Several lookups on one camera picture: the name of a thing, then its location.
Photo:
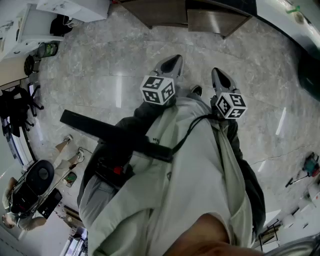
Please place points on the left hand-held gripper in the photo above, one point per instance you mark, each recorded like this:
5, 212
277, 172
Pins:
156, 90

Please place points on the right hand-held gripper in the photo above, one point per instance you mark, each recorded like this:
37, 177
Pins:
230, 105

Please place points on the person's right forearm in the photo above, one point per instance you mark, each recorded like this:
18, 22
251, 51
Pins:
250, 180

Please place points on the person's left forearm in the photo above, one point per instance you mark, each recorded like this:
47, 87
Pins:
142, 115

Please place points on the dark wooden cabinet door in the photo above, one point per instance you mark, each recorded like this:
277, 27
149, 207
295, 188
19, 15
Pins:
155, 12

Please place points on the wooden cabinet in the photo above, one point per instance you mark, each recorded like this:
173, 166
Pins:
225, 6

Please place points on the green tape strip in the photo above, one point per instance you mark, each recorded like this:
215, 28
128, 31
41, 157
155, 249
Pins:
292, 9

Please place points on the person's pale green shirt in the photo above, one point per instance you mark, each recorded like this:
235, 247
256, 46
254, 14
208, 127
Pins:
190, 180

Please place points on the white table with papers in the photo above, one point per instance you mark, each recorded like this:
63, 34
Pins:
75, 8

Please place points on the black bag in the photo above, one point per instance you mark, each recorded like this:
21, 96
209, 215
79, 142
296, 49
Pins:
60, 25

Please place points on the black belt pack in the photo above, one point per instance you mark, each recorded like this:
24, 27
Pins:
110, 172

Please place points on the green red power tool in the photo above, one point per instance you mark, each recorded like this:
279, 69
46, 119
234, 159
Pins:
311, 165

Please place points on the black round stool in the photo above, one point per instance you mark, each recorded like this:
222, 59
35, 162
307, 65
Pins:
31, 65

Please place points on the white desk unit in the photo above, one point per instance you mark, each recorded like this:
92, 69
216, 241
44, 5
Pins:
27, 30

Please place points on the black office chair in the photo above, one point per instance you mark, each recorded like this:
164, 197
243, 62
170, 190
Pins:
15, 107

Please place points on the black round chair back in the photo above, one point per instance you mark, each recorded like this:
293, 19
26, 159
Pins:
40, 175

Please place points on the black flat box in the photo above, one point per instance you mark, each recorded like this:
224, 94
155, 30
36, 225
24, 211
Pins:
50, 203

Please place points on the black metal frame stool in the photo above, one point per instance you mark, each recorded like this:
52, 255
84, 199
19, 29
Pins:
270, 235

